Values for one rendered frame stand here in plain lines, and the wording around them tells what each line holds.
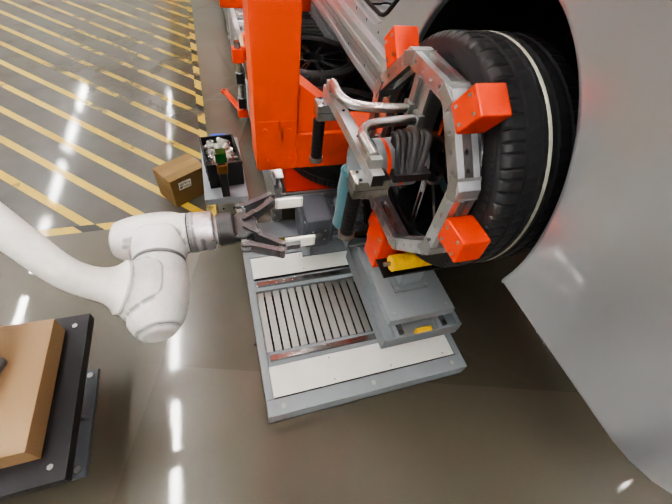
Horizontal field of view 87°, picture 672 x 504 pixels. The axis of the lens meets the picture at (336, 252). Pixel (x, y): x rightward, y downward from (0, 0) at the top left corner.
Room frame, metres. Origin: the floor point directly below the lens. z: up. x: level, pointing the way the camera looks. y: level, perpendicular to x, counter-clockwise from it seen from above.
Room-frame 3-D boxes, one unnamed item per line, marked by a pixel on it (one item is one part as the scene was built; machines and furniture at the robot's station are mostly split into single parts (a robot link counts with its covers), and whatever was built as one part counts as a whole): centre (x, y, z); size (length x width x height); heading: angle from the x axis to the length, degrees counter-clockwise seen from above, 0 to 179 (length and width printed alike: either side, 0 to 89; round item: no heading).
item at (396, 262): (0.84, -0.30, 0.51); 0.29 x 0.06 x 0.06; 114
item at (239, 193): (1.22, 0.56, 0.44); 0.43 x 0.17 x 0.03; 24
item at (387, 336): (0.98, -0.32, 0.13); 0.50 x 0.36 x 0.10; 24
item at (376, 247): (0.93, -0.20, 0.48); 0.16 x 0.12 x 0.17; 114
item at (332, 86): (0.95, -0.01, 1.03); 0.19 x 0.18 x 0.11; 114
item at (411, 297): (0.98, -0.32, 0.32); 0.40 x 0.30 x 0.28; 24
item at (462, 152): (0.91, -0.16, 0.85); 0.54 x 0.07 x 0.54; 24
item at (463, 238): (0.63, -0.30, 0.85); 0.09 x 0.08 x 0.07; 24
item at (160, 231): (0.46, 0.40, 0.83); 0.16 x 0.13 x 0.11; 114
